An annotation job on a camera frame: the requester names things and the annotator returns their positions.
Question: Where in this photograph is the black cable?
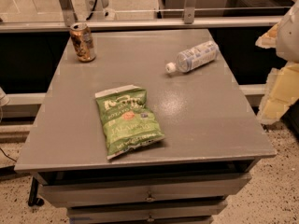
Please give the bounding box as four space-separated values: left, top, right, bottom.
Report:
85 0 100 21

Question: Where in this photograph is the lower drawer knob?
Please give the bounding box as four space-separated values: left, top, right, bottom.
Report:
147 214 155 223

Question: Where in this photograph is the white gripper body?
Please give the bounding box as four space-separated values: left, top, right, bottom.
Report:
276 1 299 63

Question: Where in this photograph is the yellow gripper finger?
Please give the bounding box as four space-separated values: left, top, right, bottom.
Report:
255 23 278 49
257 62 299 125

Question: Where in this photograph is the gold soda can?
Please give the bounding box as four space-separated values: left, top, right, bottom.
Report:
70 22 96 63

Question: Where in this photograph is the clear plastic water bottle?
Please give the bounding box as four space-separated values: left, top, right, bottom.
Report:
165 41 220 73

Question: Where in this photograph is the metal frame rail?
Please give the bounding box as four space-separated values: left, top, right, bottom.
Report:
0 16 282 33

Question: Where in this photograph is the green jalapeno chip bag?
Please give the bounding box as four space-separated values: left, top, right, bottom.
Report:
95 85 164 160

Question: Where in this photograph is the upper drawer knob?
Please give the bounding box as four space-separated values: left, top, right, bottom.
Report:
145 193 155 203

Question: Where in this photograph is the drawer knob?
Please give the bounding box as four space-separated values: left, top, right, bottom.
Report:
147 214 155 223
145 193 155 203

